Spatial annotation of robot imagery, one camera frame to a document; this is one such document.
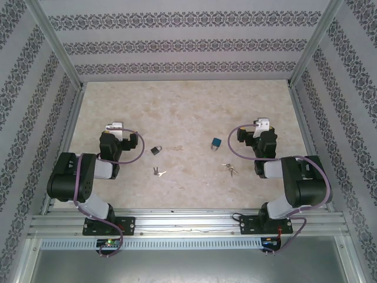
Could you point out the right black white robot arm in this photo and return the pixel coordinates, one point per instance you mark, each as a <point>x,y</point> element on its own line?
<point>309,182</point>

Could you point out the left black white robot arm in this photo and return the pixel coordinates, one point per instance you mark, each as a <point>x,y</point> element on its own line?
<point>70,177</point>

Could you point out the small circuit board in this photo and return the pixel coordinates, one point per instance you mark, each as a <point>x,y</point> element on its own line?
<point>269,241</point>

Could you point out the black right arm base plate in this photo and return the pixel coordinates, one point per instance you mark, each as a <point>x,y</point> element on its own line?
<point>248,225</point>

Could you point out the aluminium mounting rail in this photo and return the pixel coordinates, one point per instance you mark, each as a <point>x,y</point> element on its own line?
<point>188,221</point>

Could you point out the black-headed key bunch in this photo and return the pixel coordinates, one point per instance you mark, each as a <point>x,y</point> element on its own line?
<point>155,171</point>

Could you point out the aluminium frame post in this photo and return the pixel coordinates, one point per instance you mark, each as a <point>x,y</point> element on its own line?
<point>57,44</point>
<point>313,44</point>

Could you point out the blue padlock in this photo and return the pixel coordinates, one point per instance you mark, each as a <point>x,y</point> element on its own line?
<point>216,142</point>

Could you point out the silver key bunch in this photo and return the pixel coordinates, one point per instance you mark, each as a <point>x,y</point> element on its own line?
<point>231,169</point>

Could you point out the grey metal shelf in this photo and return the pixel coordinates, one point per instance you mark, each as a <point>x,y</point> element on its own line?
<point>188,268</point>

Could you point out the aluminium side rail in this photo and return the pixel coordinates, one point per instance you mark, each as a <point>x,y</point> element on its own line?
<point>306,132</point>
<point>70,126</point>

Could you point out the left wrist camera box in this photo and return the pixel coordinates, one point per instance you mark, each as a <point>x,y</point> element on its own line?
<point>116,127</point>

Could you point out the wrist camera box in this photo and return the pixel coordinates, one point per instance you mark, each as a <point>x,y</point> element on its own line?
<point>262,123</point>
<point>116,127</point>

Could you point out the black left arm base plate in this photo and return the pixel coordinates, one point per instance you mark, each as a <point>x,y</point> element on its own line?
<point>128,225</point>

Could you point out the black padlock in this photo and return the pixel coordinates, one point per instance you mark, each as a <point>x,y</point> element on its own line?
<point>154,151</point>

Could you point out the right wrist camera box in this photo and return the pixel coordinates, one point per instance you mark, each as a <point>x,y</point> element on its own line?
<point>262,123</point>

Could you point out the circuit board with green light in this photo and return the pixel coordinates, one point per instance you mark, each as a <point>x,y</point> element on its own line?
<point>109,243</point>

